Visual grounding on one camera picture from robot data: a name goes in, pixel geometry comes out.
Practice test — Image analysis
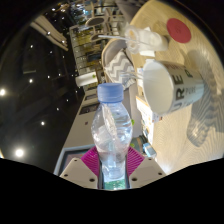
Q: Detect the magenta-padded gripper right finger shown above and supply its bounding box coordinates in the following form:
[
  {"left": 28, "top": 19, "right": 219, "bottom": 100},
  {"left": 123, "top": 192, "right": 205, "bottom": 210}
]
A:
[{"left": 123, "top": 145, "right": 167, "bottom": 190}]

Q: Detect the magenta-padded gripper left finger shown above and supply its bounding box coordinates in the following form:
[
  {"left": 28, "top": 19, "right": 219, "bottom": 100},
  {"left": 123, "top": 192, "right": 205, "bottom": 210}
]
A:
[{"left": 58, "top": 145, "right": 102, "bottom": 190}]

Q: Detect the clear blue-capped water bottle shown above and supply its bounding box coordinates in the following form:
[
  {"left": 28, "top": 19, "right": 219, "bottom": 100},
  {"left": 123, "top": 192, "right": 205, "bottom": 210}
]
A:
[{"left": 90, "top": 82, "right": 134, "bottom": 183}]

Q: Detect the black-framed window with posters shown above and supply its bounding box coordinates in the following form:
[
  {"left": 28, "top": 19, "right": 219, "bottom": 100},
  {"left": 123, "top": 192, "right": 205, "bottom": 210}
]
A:
[{"left": 53, "top": 146, "right": 92, "bottom": 177}]

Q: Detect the group of ceiling lights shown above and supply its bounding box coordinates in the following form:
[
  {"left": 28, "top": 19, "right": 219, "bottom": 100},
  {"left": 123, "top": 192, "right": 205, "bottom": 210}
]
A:
[{"left": 0, "top": 31, "right": 69, "bottom": 160}]

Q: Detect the white printed paper cup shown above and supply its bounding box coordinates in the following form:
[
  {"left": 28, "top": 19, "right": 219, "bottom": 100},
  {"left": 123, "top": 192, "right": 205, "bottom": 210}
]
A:
[{"left": 142, "top": 59, "right": 205, "bottom": 116}]

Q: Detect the grey curved sofa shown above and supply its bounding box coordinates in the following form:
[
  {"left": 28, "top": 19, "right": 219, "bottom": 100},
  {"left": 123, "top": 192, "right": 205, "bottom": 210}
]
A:
[{"left": 99, "top": 36, "right": 144, "bottom": 139}]

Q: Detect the flat round red coaster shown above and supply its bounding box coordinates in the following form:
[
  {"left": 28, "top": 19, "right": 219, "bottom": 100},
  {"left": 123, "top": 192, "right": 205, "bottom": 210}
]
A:
[{"left": 165, "top": 17, "right": 193, "bottom": 45}]

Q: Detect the group of dining chairs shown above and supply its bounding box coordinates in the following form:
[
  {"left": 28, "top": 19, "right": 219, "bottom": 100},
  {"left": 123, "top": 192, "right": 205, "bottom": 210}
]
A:
[{"left": 58, "top": 0, "right": 129, "bottom": 29}]

